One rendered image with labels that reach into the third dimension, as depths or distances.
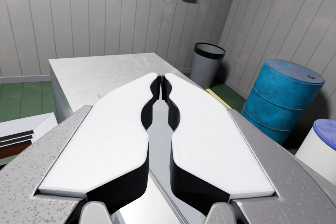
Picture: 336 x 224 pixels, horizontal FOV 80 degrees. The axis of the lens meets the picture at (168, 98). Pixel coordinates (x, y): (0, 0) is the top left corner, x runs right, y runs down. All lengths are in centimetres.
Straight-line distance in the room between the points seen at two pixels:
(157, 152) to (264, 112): 189
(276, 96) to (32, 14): 273
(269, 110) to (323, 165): 65
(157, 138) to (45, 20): 240
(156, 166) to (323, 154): 173
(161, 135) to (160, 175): 15
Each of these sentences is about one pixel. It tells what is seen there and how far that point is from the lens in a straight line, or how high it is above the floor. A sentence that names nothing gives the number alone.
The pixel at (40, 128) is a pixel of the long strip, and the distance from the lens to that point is 100.
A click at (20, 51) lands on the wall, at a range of 298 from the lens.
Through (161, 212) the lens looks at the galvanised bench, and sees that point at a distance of 53.
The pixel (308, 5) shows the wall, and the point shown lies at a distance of 308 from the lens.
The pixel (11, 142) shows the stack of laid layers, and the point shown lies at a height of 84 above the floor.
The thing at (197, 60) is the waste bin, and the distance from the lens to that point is 316.
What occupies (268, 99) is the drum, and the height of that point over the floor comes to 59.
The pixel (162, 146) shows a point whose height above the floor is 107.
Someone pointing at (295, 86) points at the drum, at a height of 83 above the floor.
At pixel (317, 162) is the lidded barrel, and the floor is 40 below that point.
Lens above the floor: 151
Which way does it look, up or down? 32 degrees down
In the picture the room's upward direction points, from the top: 12 degrees clockwise
